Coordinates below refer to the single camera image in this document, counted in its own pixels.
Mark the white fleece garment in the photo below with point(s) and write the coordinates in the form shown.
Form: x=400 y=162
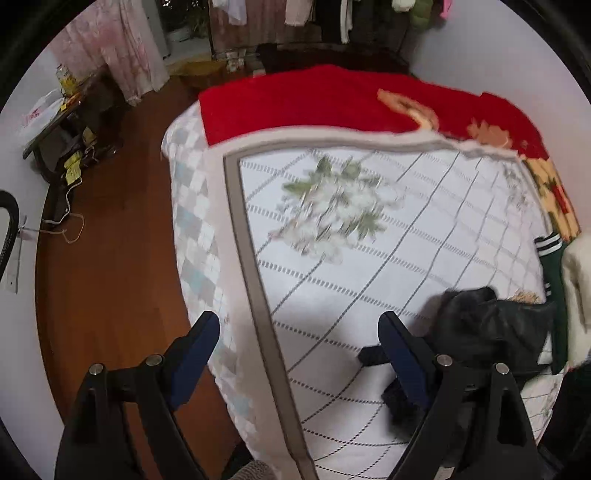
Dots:
x=577 y=295

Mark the checkered bed sheet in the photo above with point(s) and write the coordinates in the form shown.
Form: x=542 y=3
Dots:
x=198 y=258

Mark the red floral blanket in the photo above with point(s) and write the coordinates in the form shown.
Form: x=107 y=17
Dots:
x=332 y=101

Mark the black curved tube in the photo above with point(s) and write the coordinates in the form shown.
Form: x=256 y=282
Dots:
x=11 y=230

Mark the yellow jar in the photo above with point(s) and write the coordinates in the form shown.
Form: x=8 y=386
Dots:
x=66 y=78

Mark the row of hanging clothes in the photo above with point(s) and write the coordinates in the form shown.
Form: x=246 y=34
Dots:
x=323 y=14

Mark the dark wooden bed frame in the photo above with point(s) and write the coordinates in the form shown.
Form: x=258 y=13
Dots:
x=332 y=57

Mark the white plastic bag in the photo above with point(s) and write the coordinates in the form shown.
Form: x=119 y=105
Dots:
x=41 y=113

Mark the white floral diamond-pattern cloth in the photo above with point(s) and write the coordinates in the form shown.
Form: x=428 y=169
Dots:
x=351 y=258

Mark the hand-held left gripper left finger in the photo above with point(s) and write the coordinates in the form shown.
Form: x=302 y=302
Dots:
x=194 y=355

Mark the dark wooden table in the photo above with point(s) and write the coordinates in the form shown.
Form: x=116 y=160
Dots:
x=78 y=124

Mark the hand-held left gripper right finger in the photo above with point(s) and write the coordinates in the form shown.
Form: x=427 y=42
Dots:
x=406 y=364

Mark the pink floral curtain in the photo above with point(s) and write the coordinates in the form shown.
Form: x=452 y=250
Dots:
x=120 y=46

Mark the black leather jacket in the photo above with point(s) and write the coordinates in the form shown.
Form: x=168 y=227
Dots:
x=485 y=323

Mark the green jacket with striped cuffs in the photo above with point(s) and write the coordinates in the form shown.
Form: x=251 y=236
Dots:
x=554 y=295

